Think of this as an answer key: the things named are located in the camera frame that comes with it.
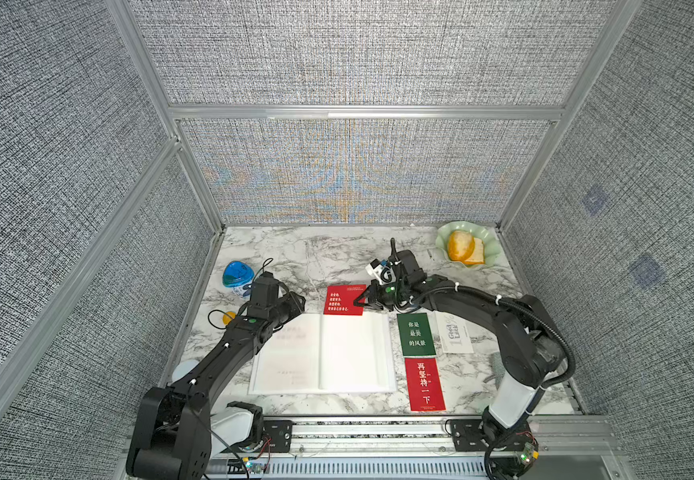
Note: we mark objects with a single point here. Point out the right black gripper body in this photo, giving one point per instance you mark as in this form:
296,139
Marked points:
389,295

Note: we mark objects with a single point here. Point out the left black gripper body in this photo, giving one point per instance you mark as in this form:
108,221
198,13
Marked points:
286,309

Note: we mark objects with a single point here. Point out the dark red card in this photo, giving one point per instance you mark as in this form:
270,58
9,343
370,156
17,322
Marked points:
340,300

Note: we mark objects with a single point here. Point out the white photo album book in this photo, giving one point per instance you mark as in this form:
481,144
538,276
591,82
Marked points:
353,356

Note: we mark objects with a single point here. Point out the large red card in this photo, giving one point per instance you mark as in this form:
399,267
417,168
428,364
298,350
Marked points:
424,385

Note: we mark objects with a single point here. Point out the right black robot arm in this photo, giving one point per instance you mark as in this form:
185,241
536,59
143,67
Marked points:
533,352

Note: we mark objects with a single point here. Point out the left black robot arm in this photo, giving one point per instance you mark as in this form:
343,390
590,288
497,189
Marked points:
172,437

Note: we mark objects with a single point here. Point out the green card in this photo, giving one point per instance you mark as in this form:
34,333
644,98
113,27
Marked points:
416,336

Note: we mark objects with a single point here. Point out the blue lidded cup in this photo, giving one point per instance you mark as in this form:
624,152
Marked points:
238,277

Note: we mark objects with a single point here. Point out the yellow spoon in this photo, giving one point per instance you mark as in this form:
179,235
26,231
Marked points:
228,317

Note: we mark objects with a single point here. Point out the white card grey print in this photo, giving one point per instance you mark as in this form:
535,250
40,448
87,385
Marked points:
454,334

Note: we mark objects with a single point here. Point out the bread piece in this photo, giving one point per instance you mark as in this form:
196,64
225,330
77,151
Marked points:
465,248

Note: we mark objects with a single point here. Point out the green glass plate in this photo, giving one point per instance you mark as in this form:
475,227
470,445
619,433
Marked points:
493,250

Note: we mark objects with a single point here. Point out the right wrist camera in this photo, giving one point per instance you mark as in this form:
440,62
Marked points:
401,268

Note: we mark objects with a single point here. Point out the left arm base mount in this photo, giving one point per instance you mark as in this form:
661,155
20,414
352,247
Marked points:
243,428

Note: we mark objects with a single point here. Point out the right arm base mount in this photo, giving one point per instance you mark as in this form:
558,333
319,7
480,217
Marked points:
508,453

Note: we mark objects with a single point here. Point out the aluminium front rail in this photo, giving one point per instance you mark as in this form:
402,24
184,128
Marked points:
420,447

